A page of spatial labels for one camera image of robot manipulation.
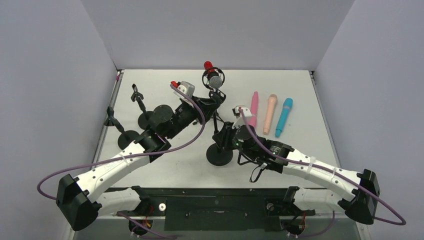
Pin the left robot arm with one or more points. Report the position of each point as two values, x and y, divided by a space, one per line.
83 198

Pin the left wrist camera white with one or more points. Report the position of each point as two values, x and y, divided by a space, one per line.
184 87

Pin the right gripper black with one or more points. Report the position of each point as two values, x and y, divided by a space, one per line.
224 136

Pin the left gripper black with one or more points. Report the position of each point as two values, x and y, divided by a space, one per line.
208 106

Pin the pink microphone black stand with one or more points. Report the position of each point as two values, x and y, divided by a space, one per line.
215 154

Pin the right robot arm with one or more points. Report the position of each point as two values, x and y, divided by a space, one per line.
356 194

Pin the teal microphone black stand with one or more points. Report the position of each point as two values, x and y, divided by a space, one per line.
143 119

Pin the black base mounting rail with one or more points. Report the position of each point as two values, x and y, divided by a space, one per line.
227 214

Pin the black tripod shock-mount stand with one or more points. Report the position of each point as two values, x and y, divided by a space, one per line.
213 78

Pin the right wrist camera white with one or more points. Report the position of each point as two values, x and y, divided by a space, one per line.
242 116

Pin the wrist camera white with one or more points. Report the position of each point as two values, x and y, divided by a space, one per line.
184 87
242 116

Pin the beige microphone black stand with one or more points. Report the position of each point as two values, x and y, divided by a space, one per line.
126 136

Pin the red mesh microphone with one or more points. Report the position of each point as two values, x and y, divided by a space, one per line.
213 77

